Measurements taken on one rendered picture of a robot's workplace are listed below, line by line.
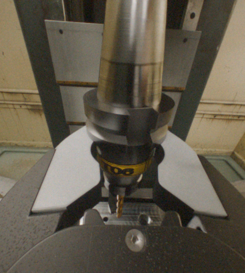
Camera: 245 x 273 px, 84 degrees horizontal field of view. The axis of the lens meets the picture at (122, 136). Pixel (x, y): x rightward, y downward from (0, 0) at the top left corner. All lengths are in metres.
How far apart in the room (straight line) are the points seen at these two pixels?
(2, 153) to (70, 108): 0.96
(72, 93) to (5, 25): 0.63
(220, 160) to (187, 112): 0.86
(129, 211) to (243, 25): 1.07
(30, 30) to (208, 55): 0.62
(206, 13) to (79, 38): 0.41
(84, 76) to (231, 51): 0.87
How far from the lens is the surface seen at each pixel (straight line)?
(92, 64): 0.53
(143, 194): 0.56
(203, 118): 1.19
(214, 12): 0.65
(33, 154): 1.35
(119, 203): 0.18
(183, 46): 0.56
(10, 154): 1.45
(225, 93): 1.18
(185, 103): 0.66
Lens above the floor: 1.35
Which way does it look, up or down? 32 degrees down
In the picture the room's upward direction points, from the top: 4 degrees clockwise
